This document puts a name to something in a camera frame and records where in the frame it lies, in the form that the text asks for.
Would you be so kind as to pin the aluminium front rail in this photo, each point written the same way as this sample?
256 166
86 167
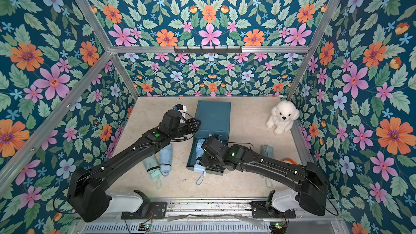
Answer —
215 216

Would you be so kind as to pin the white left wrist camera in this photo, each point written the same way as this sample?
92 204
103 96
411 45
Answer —
181 108

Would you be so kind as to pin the mint green umbrella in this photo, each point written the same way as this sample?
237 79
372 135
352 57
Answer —
152 167
267 151

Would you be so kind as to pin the teal drawer cabinet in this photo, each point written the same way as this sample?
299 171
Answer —
215 120

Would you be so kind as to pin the light blue umbrella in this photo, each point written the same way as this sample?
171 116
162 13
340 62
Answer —
198 167
165 161

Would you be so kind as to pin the white plush dog toy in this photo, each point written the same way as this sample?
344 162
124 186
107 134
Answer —
282 117

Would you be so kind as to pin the mint green umbrella right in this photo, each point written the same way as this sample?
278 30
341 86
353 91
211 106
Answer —
267 151

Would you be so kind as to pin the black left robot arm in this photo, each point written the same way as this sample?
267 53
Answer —
88 191

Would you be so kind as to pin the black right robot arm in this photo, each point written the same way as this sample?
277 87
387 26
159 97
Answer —
307 185

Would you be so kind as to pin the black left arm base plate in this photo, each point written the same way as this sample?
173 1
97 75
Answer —
149 209

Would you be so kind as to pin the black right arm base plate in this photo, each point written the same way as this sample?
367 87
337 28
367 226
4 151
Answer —
263 210

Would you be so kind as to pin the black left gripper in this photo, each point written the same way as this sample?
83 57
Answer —
191 126

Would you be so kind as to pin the mint green umbrella left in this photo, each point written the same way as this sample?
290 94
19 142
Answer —
152 167

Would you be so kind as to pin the black wall hook rail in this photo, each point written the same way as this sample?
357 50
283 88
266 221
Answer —
208 50

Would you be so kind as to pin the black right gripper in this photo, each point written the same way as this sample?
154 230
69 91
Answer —
206 144

